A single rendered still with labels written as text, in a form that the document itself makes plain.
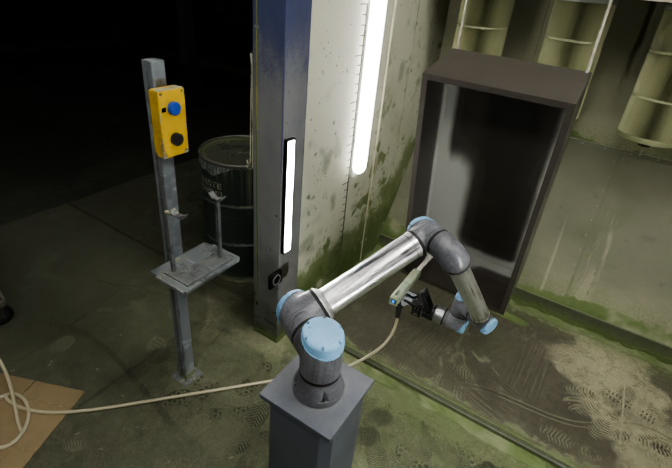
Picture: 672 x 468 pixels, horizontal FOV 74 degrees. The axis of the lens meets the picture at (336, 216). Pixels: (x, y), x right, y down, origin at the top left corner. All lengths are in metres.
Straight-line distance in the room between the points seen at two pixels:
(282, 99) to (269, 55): 0.19
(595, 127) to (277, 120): 2.24
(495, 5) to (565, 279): 1.82
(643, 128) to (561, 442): 1.76
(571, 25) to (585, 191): 1.09
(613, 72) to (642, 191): 0.79
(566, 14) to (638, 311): 1.85
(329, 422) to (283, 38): 1.48
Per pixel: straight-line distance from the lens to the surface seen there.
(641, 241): 3.45
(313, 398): 1.67
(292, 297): 1.71
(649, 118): 3.10
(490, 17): 3.18
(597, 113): 3.50
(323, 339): 1.54
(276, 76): 2.04
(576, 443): 2.74
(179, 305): 2.30
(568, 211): 3.43
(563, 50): 3.08
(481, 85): 1.92
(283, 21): 1.99
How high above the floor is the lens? 1.99
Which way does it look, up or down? 29 degrees down
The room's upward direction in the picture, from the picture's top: 6 degrees clockwise
